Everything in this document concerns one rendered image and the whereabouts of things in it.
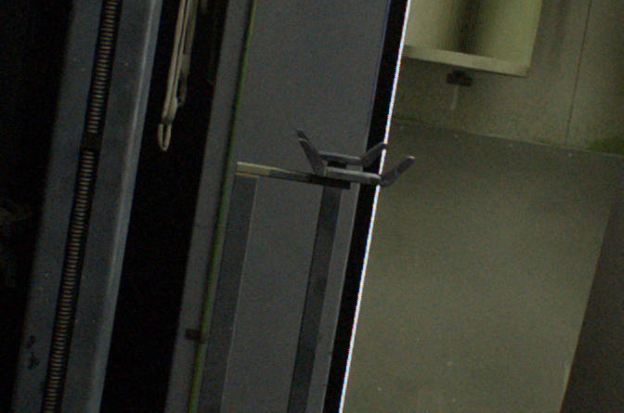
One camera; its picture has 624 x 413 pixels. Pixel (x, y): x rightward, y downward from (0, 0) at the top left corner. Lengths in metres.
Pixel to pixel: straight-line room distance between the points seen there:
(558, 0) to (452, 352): 0.97
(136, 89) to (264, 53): 0.51
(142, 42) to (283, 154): 0.52
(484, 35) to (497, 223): 0.53
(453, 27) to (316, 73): 1.57
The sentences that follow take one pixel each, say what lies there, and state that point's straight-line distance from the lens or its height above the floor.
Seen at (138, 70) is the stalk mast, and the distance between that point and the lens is 0.91.
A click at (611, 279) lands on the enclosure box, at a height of 0.91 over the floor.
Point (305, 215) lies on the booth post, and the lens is 1.41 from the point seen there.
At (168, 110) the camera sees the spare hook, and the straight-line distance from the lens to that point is 1.41.
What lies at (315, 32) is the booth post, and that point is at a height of 1.21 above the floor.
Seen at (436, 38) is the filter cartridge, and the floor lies 1.31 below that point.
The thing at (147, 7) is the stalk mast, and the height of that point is 1.19.
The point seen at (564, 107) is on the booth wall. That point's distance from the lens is 3.37.
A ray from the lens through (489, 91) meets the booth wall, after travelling 3.33.
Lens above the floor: 1.15
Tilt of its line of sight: 4 degrees down
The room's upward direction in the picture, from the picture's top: 9 degrees clockwise
